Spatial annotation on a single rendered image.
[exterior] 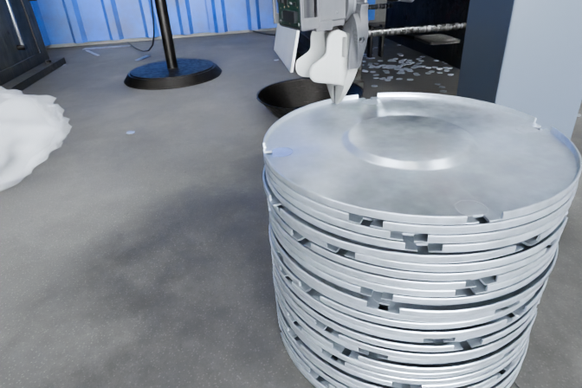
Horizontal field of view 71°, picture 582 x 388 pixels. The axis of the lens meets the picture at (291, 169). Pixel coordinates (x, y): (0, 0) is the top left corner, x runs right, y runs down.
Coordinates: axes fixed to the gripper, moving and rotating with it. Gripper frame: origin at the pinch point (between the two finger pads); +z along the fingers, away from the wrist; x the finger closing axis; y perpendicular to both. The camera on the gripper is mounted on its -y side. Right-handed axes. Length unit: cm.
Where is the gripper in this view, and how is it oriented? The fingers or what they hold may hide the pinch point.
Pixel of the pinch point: (341, 92)
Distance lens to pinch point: 52.5
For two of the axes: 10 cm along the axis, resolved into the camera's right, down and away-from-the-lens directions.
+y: -8.9, 2.5, -3.7
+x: 4.4, 3.9, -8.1
